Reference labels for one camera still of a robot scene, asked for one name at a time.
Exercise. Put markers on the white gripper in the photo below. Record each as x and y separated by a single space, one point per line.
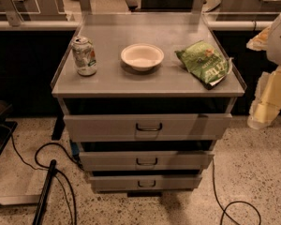
280 42

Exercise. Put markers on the grey drawer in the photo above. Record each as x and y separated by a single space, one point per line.
146 127
144 182
145 161

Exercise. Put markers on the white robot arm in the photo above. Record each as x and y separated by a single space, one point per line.
269 40

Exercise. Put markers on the grey drawer cabinet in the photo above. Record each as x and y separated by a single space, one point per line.
117 88

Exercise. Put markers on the green chip bag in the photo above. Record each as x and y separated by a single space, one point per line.
205 62

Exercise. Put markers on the white paper bowl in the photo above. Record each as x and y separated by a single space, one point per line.
142 56

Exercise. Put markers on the crushed white soda can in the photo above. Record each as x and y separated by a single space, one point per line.
84 55

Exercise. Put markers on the black bar on floor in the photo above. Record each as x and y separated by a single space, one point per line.
41 206

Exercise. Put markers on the white rail right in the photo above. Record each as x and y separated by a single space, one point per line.
238 25

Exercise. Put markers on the white rail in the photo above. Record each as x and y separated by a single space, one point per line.
238 25
40 26

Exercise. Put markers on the white rail left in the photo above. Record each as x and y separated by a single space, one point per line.
40 26

